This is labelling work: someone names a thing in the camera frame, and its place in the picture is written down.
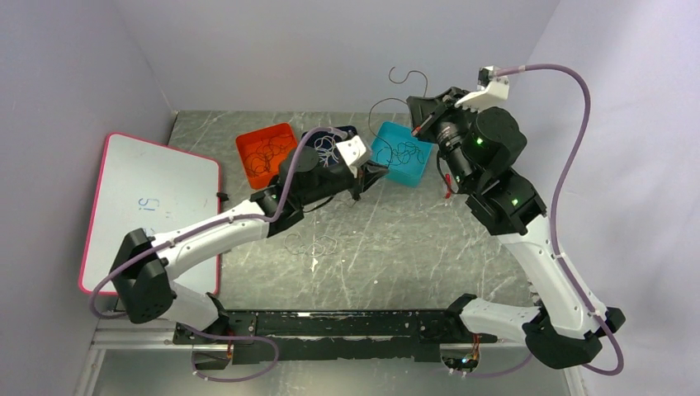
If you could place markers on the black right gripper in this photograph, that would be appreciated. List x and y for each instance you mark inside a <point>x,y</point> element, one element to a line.
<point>424,110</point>

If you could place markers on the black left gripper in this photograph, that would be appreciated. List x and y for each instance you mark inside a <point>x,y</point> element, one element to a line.
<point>366,176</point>

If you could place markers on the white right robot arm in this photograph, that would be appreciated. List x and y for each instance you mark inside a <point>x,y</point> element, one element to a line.
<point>480,148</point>

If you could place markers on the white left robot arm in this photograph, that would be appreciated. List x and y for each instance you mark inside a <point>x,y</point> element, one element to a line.
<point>146,268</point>

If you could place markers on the teal plastic bin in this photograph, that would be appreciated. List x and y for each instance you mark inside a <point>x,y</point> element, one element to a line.
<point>405,156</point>

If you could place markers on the dark blue plastic bin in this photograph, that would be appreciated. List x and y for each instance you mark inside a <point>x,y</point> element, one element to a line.
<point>324,143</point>

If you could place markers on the red white small card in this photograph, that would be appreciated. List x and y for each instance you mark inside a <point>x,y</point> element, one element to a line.
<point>448,183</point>

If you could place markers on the orange plastic bin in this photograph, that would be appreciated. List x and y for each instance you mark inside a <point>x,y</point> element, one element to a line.
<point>261,151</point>

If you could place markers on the pink framed whiteboard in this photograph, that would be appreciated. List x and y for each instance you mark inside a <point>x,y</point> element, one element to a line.
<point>149,186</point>

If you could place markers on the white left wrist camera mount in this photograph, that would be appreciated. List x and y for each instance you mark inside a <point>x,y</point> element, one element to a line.
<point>354,152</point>

